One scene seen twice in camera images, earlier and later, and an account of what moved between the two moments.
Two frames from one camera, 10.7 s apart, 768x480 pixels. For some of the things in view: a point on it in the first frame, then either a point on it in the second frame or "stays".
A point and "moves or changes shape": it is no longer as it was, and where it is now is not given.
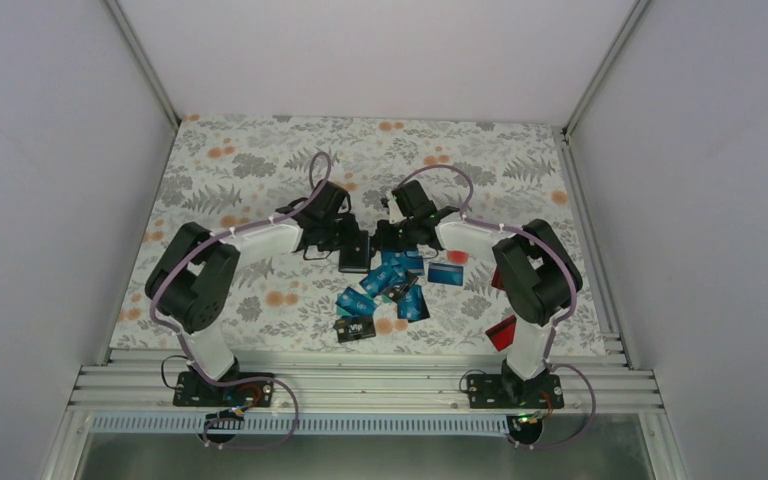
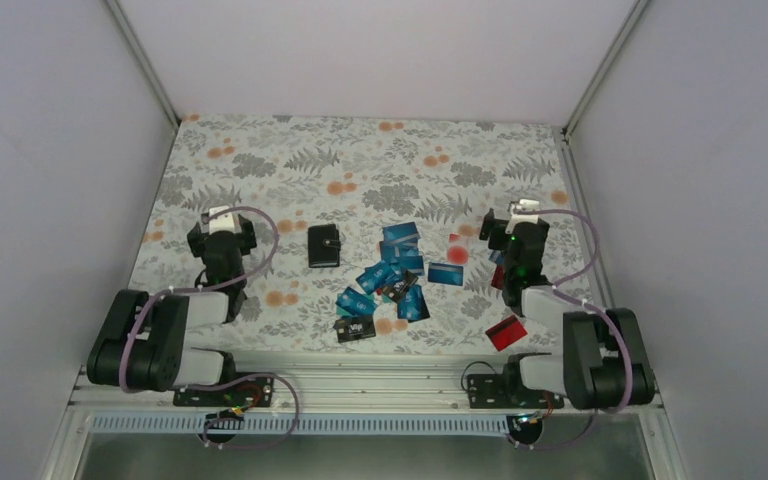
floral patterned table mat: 335,233 stays
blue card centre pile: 445,273 stays
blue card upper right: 411,305 stays
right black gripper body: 403,239 -> 507,268
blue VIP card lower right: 355,302 stays
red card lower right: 502,334 stays
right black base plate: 498,391 stays
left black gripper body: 334,237 -> 196,243
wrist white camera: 395,214 -> 525,204
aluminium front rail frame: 361,381 stays
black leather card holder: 355,257 moves or changes shape
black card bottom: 355,327 stays
